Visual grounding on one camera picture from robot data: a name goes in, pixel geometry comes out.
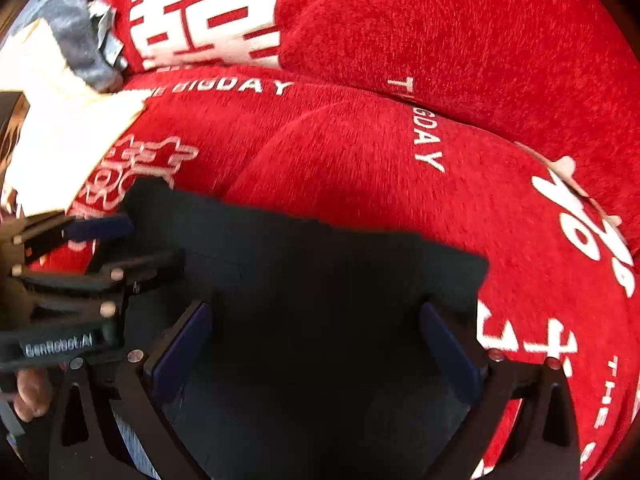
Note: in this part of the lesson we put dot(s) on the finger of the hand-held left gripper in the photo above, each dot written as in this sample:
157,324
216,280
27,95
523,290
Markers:
145,267
100,227

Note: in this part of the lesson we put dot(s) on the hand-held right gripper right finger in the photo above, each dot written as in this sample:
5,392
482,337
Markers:
447,352

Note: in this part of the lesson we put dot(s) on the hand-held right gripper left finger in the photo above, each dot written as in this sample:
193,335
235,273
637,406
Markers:
182,350

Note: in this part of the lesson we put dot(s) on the black pants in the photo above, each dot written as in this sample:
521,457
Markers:
325,290

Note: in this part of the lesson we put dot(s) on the person's left hand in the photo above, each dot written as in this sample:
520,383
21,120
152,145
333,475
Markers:
32,395

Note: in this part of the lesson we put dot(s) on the blue striped cloth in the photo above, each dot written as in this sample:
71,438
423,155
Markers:
131,440

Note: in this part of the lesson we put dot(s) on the cream cloth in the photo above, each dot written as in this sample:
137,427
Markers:
60,125

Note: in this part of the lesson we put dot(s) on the silver crumpled foil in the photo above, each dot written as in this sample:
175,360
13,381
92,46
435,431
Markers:
107,35

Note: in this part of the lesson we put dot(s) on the grey fuzzy cloth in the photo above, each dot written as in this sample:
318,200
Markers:
75,35

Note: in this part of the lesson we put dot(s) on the red printed blanket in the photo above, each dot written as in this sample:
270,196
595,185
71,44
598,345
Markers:
400,110

